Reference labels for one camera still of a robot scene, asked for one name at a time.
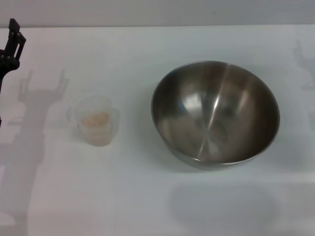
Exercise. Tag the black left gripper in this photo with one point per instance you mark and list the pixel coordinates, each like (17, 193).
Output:
(5, 65)

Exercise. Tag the white rice grains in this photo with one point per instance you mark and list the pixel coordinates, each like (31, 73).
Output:
(96, 120)

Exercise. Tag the clear plastic measuring cup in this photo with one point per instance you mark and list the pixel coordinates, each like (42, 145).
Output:
(97, 132)

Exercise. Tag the stainless steel bowl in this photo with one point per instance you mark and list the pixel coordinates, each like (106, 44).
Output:
(216, 115)

